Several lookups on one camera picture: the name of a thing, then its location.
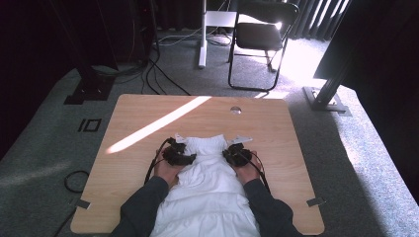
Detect white floor cable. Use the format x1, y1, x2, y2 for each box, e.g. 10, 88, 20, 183
157, 26, 232, 47

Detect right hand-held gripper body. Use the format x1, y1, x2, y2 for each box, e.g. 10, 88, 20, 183
222, 134, 254, 168

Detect black stand with flat base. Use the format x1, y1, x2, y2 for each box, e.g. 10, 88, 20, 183
48, 0, 117, 106

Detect black folding chair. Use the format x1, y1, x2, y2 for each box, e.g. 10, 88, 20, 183
227, 0, 300, 93

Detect grey pleated curtain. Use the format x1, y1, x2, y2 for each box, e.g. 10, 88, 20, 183
290, 0, 351, 42

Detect black cable loop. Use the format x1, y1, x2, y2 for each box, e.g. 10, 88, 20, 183
63, 169, 91, 195

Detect person's left hand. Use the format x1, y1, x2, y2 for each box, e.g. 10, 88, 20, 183
153, 150, 186, 191

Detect black floor cables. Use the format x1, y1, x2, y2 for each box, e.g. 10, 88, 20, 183
140, 48, 191, 97

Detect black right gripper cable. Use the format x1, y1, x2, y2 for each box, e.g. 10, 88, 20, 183
246, 149, 272, 196

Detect white skirt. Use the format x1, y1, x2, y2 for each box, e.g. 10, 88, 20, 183
149, 132, 262, 237

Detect black stand with grey base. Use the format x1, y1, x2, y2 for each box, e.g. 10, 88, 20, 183
301, 33, 353, 118

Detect person's right hand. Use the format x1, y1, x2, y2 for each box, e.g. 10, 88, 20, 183
229, 150, 265, 187

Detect white desk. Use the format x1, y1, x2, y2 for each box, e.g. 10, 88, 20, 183
197, 0, 239, 70

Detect black curtain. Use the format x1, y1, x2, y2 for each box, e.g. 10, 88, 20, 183
312, 0, 419, 198

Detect grey tape piece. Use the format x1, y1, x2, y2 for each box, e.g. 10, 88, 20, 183
75, 198, 92, 210
305, 197, 327, 208

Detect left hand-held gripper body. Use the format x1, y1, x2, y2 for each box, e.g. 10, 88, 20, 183
162, 132, 198, 167

